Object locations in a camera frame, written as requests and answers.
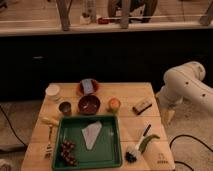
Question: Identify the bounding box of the black cable left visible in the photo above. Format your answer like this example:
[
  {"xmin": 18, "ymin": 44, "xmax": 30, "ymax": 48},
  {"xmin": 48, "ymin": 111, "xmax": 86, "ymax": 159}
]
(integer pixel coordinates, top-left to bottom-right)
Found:
[{"xmin": 0, "ymin": 104, "xmax": 29, "ymax": 154}]

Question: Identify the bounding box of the dark purple bowl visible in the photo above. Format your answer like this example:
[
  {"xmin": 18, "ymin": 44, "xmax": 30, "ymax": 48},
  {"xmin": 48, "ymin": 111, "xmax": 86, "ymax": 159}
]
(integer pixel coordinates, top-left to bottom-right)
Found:
[{"xmin": 78, "ymin": 95, "xmax": 100, "ymax": 115}]

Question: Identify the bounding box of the green plastic tray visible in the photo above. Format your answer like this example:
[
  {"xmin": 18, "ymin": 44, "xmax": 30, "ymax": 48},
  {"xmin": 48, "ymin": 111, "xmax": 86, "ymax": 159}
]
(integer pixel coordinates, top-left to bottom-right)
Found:
[{"xmin": 52, "ymin": 115, "xmax": 122, "ymax": 171}]

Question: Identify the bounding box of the small dark metal cup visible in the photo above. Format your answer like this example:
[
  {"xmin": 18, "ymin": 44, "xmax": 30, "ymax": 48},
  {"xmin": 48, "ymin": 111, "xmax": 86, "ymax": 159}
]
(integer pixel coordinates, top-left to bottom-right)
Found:
[{"xmin": 59, "ymin": 101, "xmax": 72, "ymax": 116}]

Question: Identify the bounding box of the black cable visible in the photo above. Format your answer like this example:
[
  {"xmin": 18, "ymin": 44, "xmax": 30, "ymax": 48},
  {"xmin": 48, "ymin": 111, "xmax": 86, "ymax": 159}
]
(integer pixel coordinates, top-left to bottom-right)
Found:
[
  {"xmin": 0, "ymin": 104, "xmax": 29, "ymax": 154},
  {"xmin": 169, "ymin": 134, "xmax": 213, "ymax": 171}
]

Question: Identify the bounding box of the white plastic cup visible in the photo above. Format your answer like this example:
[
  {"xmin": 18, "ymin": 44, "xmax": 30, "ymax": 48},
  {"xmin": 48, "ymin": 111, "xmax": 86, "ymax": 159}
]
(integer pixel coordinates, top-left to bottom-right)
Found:
[{"xmin": 45, "ymin": 84, "xmax": 60, "ymax": 101}]

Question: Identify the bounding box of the dark red grape bunch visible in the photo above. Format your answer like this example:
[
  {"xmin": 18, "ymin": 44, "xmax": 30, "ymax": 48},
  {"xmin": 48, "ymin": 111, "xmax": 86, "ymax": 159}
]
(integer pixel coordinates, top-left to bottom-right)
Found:
[{"xmin": 60, "ymin": 140, "xmax": 76, "ymax": 166}]

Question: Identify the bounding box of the yellow handled fork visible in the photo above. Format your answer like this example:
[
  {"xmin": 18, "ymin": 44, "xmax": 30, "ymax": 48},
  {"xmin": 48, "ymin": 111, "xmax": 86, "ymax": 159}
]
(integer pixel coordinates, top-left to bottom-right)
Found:
[{"xmin": 41, "ymin": 117, "xmax": 59, "ymax": 158}]

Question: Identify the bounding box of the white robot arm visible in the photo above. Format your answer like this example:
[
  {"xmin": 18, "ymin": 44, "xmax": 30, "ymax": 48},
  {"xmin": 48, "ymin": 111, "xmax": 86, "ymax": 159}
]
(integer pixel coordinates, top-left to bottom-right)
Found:
[{"xmin": 156, "ymin": 61, "xmax": 213, "ymax": 126}]

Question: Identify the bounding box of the blue sponge block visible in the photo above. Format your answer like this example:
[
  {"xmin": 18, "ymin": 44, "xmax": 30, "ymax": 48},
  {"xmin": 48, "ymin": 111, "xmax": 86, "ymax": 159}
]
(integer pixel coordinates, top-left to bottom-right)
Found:
[{"xmin": 82, "ymin": 79, "xmax": 93, "ymax": 95}]

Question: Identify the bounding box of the white folded cloth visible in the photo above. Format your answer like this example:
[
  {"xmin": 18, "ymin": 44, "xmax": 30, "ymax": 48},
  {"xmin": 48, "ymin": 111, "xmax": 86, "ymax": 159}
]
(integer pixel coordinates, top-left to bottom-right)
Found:
[{"xmin": 82, "ymin": 121, "xmax": 102, "ymax": 150}]

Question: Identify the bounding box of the black cable right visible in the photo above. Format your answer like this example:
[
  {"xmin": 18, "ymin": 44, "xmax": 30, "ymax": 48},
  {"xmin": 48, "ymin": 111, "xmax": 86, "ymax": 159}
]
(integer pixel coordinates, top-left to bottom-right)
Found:
[{"xmin": 169, "ymin": 134, "xmax": 213, "ymax": 171}]

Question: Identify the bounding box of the green vegetable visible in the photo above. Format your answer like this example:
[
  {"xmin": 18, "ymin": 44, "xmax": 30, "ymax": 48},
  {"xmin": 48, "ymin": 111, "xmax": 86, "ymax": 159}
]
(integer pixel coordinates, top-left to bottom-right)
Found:
[{"xmin": 139, "ymin": 134, "xmax": 160, "ymax": 154}]

